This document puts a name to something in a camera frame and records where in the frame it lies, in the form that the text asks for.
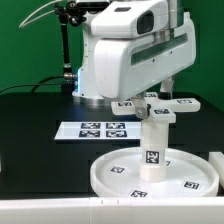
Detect white marker tag sheet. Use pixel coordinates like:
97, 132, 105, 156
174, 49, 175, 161
55, 122, 141, 140

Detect white front rail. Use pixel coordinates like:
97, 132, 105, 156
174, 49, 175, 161
0, 197, 224, 224

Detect black cable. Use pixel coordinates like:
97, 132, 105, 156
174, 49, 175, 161
0, 75, 68, 95

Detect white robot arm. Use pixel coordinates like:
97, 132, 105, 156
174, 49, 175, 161
74, 0, 196, 119

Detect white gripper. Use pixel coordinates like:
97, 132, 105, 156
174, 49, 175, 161
94, 13, 196, 119

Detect white cross-shaped table base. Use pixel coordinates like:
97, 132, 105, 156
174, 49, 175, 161
111, 92, 201, 119

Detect white cables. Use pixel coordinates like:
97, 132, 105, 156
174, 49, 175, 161
18, 0, 64, 29

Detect white round table top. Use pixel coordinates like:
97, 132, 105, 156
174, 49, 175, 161
90, 147, 219, 199

